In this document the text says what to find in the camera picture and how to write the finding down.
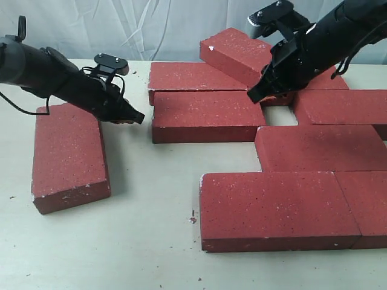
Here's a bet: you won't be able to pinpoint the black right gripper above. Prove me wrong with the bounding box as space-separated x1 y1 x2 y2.
247 37 317 103

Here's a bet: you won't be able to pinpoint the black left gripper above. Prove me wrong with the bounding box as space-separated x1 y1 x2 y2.
81 74 145 124

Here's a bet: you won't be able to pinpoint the red brick pushed sideways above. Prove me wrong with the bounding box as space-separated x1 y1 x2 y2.
31 103 111 214

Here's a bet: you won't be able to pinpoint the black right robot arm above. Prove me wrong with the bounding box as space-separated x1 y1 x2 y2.
247 1 386 103

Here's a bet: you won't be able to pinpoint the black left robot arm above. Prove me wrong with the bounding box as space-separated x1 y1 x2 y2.
1 16 145 124

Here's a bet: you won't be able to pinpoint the red brick back middle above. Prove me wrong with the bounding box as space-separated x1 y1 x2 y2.
259 92 296 107

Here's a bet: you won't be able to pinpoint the red brick second row right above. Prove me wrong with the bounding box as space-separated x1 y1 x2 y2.
293 89 386 125

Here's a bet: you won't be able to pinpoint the red brick stacked on top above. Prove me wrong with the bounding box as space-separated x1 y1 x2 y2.
200 28 272 88

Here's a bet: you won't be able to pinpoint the red brick third row right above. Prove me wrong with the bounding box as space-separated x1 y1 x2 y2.
255 125 386 172

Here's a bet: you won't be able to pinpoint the red brick back right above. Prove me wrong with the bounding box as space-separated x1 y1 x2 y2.
305 66 349 90

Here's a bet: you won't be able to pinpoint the red brick back left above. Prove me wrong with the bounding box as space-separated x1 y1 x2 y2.
148 62 247 106

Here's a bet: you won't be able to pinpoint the red brick front large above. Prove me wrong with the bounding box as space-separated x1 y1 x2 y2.
200 172 362 253

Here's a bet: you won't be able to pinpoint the red brick front right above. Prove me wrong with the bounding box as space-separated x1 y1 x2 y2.
335 171 386 250

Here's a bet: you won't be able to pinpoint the white wrinkled backdrop curtain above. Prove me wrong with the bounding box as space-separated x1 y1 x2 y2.
0 0 387 65

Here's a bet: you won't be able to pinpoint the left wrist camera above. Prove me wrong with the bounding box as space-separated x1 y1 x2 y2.
94 53 129 76

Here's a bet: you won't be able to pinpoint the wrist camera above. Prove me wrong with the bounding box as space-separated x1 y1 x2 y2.
94 53 129 76
245 0 313 41

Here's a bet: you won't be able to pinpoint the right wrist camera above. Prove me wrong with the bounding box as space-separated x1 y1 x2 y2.
245 0 313 41

